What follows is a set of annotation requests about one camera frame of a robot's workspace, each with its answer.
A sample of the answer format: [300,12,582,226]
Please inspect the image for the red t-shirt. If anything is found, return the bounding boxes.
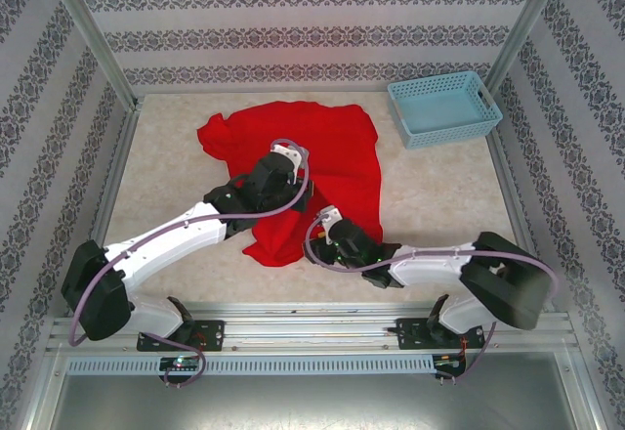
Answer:
[196,100,385,269]

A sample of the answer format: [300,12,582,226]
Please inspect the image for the grey sheet metal panel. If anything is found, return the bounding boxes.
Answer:
[28,351,600,430]

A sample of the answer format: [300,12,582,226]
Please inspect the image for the light blue plastic basket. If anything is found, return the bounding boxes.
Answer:
[387,70,504,151]

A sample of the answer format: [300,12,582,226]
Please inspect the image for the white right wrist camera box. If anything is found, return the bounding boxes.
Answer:
[315,205,344,230]

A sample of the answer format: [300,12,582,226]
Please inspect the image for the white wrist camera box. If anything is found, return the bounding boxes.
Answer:
[315,205,344,230]
[271,140,310,167]

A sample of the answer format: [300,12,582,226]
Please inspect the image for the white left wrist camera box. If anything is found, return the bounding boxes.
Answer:
[271,140,310,167]

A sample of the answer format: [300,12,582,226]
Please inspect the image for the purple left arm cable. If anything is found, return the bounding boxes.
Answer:
[69,137,313,390]

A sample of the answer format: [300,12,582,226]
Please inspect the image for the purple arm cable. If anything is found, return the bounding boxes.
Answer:
[303,214,560,387]
[69,137,313,390]

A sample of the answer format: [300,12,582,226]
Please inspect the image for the aluminium mounting rail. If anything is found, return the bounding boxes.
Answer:
[46,302,575,353]

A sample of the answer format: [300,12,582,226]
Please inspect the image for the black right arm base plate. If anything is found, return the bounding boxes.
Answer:
[396,316,486,352]

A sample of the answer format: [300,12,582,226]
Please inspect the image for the grey slotted cable duct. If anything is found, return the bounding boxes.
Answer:
[65,355,436,376]

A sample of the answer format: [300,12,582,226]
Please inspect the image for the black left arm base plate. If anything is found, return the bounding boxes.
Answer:
[136,320,226,353]

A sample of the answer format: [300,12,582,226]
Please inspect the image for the aluminium left table side rail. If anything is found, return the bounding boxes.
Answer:
[65,102,143,317]

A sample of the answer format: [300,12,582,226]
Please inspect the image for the aluminium table side rail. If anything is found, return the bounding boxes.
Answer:
[487,131,556,314]
[65,102,143,317]

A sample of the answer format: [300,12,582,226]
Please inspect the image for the aluminium right table side rail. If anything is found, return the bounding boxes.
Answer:
[487,131,556,314]

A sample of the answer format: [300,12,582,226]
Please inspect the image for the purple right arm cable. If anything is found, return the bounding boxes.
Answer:
[303,214,560,387]

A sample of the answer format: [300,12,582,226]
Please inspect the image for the aluminium left frame post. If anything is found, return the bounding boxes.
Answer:
[41,0,143,111]

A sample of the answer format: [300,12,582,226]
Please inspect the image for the aluminium frame post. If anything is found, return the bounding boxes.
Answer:
[41,0,143,111]
[482,0,570,104]

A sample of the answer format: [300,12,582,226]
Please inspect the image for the aluminium right frame post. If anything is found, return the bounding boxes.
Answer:
[482,0,570,104]

